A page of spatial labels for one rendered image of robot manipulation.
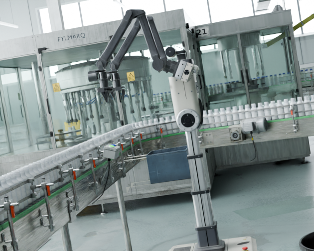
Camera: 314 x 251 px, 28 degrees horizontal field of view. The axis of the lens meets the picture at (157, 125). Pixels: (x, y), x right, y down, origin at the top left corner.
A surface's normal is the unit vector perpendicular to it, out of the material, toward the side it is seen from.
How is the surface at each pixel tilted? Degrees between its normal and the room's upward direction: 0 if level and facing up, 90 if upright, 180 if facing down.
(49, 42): 90
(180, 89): 90
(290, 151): 90
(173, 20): 90
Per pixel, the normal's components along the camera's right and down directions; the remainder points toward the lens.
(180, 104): -0.10, 0.26
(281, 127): -0.43, 0.11
